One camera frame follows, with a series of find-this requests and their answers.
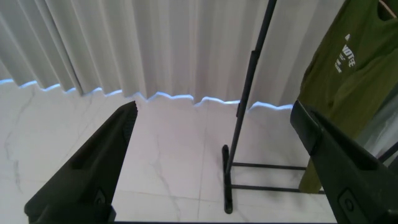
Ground pink clothes hanger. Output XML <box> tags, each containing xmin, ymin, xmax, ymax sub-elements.
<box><xmin>378</xmin><ymin>0</ymin><xmax>398</xmax><ymax>19</ymax></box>

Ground black clothes rack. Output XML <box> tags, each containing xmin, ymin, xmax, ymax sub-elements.
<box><xmin>221</xmin><ymin>0</ymin><xmax>398</xmax><ymax>215</ymax></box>

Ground pale grey shorts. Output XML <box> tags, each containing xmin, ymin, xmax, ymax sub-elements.
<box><xmin>356</xmin><ymin>90</ymin><xmax>398</xmax><ymax>159</ymax></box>

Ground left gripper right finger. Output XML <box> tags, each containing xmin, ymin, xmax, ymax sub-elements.
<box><xmin>289</xmin><ymin>99</ymin><xmax>398</xmax><ymax>223</ymax></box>

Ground green garment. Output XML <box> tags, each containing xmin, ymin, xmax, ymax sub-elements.
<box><xmin>297</xmin><ymin>0</ymin><xmax>398</xmax><ymax>194</ymax></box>

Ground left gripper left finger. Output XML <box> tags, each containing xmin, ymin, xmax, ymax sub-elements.
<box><xmin>24</xmin><ymin>100</ymin><xmax>139</xmax><ymax>223</ymax></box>

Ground white curtain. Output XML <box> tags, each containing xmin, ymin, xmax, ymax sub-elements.
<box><xmin>0</xmin><ymin>0</ymin><xmax>346</xmax><ymax>108</ymax></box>

